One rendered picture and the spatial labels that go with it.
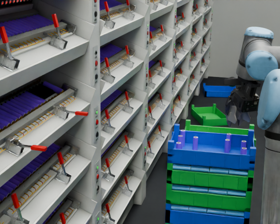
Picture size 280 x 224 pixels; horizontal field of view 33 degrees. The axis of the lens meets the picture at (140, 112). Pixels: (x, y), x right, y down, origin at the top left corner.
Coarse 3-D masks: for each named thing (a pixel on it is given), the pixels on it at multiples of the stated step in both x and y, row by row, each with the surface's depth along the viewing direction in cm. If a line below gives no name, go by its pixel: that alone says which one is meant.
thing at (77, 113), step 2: (64, 108) 132; (64, 110) 133; (68, 112) 132; (70, 112) 132; (72, 112) 132; (74, 112) 132; (76, 112) 132; (78, 112) 132; (80, 112) 131; (82, 112) 132; (84, 112) 132; (86, 112) 132; (76, 114) 132; (78, 114) 132; (80, 114) 132; (82, 114) 131; (84, 114) 131; (86, 114) 131
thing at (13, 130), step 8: (56, 96) 139; (64, 96) 141; (48, 104) 132; (56, 104) 136; (32, 112) 124; (40, 112) 126; (48, 112) 131; (24, 120) 119; (32, 120) 122; (8, 128) 113; (16, 128) 114; (24, 128) 119; (0, 136) 108; (8, 136) 111; (0, 144) 108; (0, 152) 105
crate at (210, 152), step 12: (192, 132) 184; (204, 132) 183; (252, 132) 178; (168, 144) 166; (192, 144) 184; (204, 144) 184; (216, 144) 184; (240, 144) 182; (252, 144) 174; (168, 156) 167; (180, 156) 167; (192, 156) 166; (204, 156) 165; (216, 156) 164; (228, 156) 163; (240, 156) 163; (252, 156) 162; (240, 168) 164; (252, 168) 163
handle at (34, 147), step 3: (18, 141) 108; (18, 144) 108; (21, 144) 109; (24, 144) 109; (21, 147) 108; (24, 147) 108; (27, 147) 108; (30, 147) 107; (33, 147) 107; (36, 147) 107; (39, 147) 107; (42, 147) 107; (45, 147) 107; (36, 150) 107; (39, 150) 107; (42, 150) 107; (45, 150) 107
